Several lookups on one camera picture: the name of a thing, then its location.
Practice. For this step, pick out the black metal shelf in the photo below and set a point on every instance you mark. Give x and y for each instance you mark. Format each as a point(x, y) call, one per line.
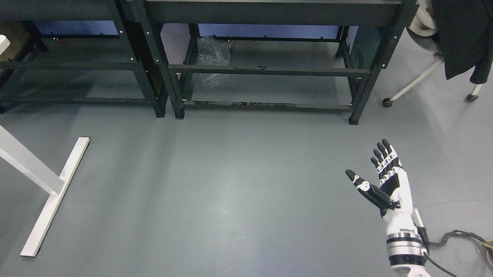
point(390, 17)
point(86, 52)

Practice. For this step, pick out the clear plastic bag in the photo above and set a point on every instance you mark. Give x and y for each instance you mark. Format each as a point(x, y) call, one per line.
point(213, 52)

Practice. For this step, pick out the white standing desk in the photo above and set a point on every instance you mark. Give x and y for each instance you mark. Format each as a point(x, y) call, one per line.
point(20, 157)

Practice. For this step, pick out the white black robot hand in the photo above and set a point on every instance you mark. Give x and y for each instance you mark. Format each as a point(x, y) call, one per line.
point(393, 196)

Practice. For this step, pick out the office chair with black jacket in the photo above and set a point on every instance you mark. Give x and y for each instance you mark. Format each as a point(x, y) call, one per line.
point(460, 35)

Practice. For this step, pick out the black left metal shelf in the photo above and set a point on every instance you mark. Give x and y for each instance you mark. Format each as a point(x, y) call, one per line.
point(86, 52)

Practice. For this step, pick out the black right metal shelf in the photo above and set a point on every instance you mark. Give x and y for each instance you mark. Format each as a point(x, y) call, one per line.
point(390, 17)

